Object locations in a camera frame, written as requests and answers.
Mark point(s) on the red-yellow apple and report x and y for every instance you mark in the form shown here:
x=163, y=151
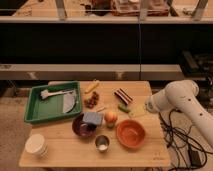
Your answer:
x=110, y=117

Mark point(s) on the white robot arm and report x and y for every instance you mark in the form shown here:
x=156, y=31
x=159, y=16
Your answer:
x=182, y=95

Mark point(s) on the dark purple bowl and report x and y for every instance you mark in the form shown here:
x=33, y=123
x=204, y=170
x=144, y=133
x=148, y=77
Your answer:
x=82, y=129

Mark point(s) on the red-orange bowl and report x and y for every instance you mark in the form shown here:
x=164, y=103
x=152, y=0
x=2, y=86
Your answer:
x=130, y=133

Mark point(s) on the striped dark red block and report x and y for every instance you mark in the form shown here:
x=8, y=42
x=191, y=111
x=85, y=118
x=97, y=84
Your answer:
x=123, y=96

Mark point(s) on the bunch of red grapes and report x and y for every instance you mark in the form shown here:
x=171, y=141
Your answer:
x=92, y=101

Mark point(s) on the green cucumber piece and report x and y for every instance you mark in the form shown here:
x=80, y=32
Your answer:
x=123, y=108

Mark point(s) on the blue-grey sponge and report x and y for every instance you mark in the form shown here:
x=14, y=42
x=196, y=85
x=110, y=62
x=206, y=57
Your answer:
x=93, y=118

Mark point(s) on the yellow cheese slice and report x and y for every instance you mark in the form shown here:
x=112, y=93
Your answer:
x=137, y=109

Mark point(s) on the grey half-round plate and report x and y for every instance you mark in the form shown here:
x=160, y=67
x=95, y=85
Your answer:
x=69, y=100

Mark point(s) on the small metal cup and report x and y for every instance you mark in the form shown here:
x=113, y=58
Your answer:
x=102, y=143

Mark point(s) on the green plastic tray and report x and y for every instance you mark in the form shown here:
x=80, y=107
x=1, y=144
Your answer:
x=51, y=109

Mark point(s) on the black equipment on shelf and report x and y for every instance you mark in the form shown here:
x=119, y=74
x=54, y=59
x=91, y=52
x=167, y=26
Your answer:
x=196, y=65

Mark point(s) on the black power adapter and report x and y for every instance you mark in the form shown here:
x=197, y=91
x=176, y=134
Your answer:
x=194, y=158

